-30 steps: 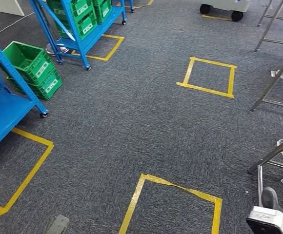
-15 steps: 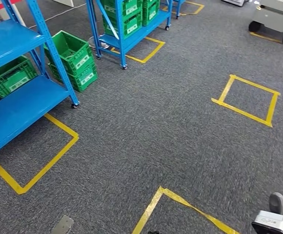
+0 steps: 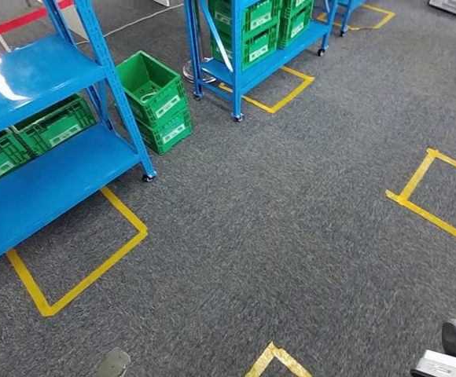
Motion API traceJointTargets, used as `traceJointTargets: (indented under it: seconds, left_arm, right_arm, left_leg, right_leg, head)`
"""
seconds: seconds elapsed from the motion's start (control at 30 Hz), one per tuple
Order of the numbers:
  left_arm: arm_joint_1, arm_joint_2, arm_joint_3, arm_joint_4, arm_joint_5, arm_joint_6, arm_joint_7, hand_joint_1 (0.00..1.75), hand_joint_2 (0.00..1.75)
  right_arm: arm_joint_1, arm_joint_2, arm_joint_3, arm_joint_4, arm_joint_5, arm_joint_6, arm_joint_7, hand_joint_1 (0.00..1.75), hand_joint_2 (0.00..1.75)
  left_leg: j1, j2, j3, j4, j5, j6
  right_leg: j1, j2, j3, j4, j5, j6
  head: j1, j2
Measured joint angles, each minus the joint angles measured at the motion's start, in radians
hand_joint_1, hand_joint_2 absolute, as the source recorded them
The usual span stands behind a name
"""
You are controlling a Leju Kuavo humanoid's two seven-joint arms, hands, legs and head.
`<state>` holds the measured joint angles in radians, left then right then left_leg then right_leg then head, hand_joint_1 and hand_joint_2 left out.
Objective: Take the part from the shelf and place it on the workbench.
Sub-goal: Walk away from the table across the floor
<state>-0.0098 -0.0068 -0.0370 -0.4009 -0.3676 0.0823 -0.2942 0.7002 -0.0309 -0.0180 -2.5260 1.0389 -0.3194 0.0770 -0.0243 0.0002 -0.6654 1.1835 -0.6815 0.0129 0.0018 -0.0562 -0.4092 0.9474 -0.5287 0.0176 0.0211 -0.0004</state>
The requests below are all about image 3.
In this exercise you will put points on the yellow floor tape square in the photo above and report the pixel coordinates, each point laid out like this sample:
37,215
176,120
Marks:
94,276
290,95
263,359
429,217
385,20

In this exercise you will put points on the white panel desk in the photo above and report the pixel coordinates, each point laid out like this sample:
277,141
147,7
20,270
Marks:
74,26

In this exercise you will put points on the red barrier tape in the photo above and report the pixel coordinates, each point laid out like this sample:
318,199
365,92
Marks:
15,23

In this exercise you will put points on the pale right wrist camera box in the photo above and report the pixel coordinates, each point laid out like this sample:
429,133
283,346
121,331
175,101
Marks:
436,367

